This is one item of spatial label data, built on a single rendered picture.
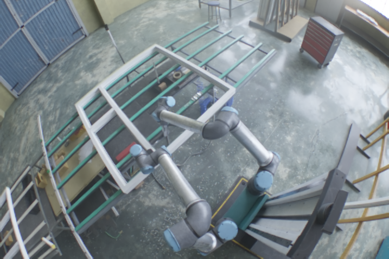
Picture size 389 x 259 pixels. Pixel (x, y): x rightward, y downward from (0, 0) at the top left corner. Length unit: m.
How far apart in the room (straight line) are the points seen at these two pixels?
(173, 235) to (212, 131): 0.64
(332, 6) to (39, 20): 10.42
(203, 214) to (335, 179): 0.54
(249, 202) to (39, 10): 7.46
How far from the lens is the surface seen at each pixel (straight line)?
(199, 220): 0.76
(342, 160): 3.09
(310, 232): 0.61
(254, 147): 1.27
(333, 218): 0.55
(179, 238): 0.78
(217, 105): 1.68
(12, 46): 7.42
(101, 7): 7.13
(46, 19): 7.18
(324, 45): 3.93
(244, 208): 1.60
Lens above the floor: 2.30
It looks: 56 degrees down
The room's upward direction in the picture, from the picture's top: 12 degrees counter-clockwise
